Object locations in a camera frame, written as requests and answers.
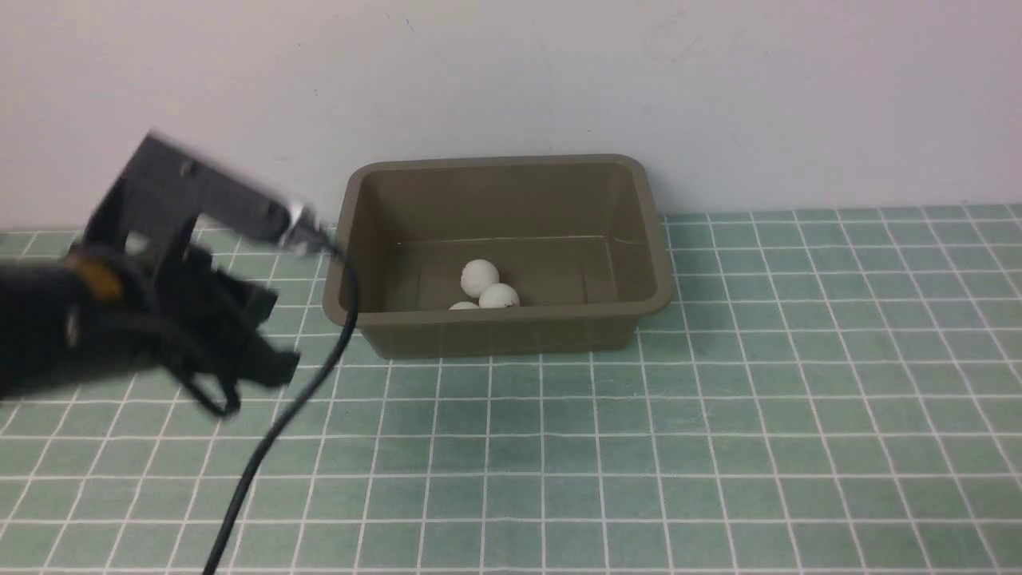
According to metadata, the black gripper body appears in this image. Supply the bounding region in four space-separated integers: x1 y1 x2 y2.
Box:
72 243 299 418

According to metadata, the white ball with logo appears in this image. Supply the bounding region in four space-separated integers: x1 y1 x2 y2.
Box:
477 283 521 309

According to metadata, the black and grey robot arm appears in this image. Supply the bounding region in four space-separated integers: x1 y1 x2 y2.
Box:
1 241 300 418

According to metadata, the olive green plastic bin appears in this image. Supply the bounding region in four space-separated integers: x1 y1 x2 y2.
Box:
336 154 673 360

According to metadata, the green checkered table cloth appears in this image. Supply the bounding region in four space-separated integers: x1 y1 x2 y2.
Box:
219 204 1021 574

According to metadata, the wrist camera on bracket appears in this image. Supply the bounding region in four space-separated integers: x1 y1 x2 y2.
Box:
83 131 332 262

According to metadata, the black camera cable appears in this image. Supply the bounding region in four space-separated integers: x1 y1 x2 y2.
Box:
202 240 360 575

